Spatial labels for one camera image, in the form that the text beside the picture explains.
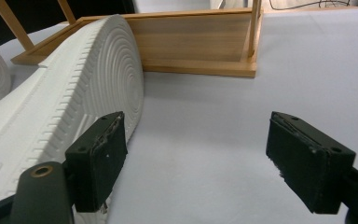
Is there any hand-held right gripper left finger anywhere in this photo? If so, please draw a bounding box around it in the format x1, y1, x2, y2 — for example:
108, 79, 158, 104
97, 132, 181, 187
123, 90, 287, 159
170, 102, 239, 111
64, 111, 129, 214

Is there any wooden shoe rack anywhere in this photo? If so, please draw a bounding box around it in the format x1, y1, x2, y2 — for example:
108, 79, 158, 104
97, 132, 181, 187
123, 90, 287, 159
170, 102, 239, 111
0, 0, 264, 78

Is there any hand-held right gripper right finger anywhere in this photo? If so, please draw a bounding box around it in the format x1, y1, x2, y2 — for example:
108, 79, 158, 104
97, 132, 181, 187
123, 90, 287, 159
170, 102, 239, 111
265, 111, 357, 215

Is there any black cable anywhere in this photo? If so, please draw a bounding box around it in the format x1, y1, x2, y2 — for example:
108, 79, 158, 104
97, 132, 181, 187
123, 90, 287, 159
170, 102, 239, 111
268, 0, 358, 11

